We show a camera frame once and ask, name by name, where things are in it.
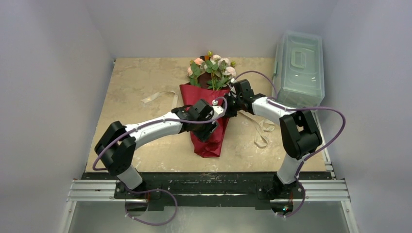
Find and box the dark red wrapping paper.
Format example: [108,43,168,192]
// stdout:
[179,72,233,159]

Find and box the pale pink flower stem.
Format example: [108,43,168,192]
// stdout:
[217,58,237,88]

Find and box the cream ribbon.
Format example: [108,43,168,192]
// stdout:
[140,91,275,149]

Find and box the white flower stem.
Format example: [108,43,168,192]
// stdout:
[205,51,221,91]

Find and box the peach flower stem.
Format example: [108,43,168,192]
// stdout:
[187,57,206,87]

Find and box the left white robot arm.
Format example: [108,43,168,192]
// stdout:
[94,99,224,199]

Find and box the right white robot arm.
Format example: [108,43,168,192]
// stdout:
[225,80,323,199]

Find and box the orange black small clip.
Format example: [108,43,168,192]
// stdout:
[200,55,210,61]

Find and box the clear plastic storage box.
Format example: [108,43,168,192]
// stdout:
[273,31,325,107]

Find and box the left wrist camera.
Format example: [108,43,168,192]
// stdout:
[212,100,225,121]

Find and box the aluminium rail frame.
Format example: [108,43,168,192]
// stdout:
[68,172,350,213]

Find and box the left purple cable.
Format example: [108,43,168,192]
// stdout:
[92,96,229,226]

